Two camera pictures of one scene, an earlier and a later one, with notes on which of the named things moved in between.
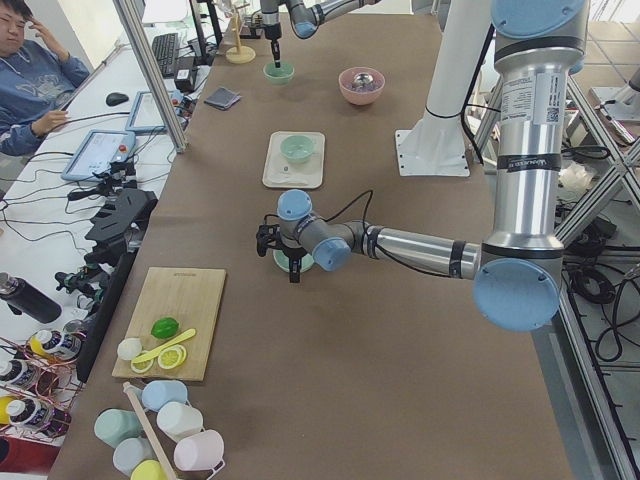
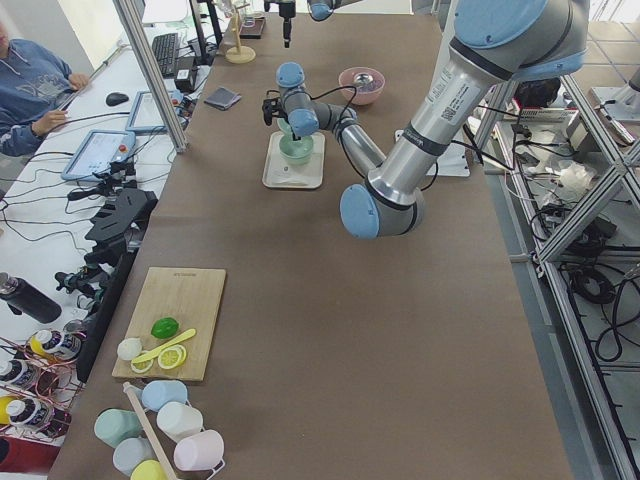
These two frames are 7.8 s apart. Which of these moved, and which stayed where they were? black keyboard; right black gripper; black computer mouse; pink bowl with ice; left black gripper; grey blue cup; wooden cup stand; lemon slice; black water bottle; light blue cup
Moved: left black gripper; right black gripper
Stayed: black keyboard; black computer mouse; black water bottle; grey blue cup; light blue cup; wooden cup stand; pink bowl with ice; lemon slice
